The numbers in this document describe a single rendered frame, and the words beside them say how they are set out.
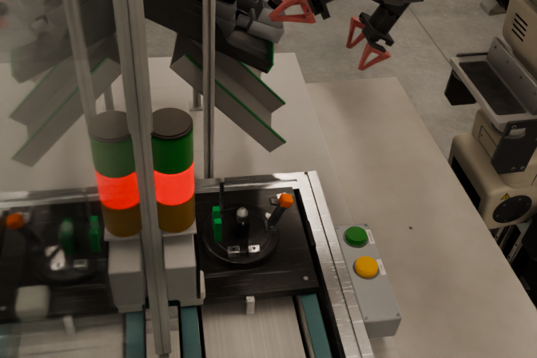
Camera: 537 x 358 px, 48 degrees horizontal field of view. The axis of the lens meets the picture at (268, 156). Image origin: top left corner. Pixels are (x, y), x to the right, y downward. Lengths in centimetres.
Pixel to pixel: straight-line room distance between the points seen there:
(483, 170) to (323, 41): 201
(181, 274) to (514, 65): 97
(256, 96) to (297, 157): 20
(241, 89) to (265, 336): 52
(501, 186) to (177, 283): 101
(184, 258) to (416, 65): 278
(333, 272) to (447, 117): 208
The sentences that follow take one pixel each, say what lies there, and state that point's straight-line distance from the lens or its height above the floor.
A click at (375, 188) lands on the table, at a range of 139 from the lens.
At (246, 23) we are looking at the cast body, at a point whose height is 125.
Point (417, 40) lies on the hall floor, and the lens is 363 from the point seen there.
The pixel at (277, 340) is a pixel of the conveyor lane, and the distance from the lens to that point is 106.
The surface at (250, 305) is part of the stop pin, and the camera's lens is 105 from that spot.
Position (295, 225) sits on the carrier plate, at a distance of 114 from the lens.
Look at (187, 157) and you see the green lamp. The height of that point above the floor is 138.
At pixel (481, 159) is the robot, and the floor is 80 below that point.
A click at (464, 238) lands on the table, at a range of 136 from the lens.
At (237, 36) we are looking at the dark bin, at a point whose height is 122.
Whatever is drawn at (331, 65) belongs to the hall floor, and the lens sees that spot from 328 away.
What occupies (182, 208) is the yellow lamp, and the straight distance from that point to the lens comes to 71.
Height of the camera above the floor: 183
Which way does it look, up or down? 43 degrees down
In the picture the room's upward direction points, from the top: 5 degrees clockwise
